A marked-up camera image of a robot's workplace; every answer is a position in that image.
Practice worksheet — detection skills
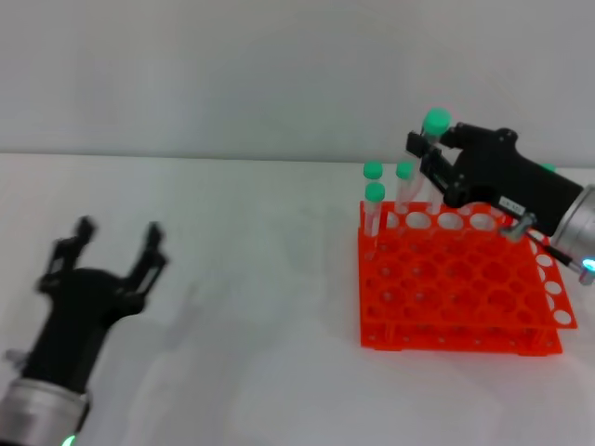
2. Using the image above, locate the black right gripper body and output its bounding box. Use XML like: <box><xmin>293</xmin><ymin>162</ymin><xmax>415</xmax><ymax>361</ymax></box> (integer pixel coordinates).
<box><xmin>442</xmin><ymin>122</ymin><xmax>585</xmax><ymax>238</ymax></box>

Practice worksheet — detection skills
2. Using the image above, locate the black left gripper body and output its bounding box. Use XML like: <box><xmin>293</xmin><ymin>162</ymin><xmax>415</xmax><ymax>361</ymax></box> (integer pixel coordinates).
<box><xmin>20</xmin><ymin>266</ymin><xmax>146</xmax><ymax>397</ymax></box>

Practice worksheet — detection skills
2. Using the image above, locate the orange plastic test tube rack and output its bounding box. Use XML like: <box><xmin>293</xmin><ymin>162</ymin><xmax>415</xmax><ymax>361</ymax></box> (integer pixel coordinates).
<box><xmin>357</xmin><ymin>199</ymin><xmax>579</xmax><ymax>359</ymax></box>

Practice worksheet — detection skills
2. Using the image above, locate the black cable with metal plug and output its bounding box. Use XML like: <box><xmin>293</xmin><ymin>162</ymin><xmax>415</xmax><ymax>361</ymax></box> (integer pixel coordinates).
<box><xmin>499</xmin><ymin>213</ymin><xmax>595</xmax><ymax>285</ymax></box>

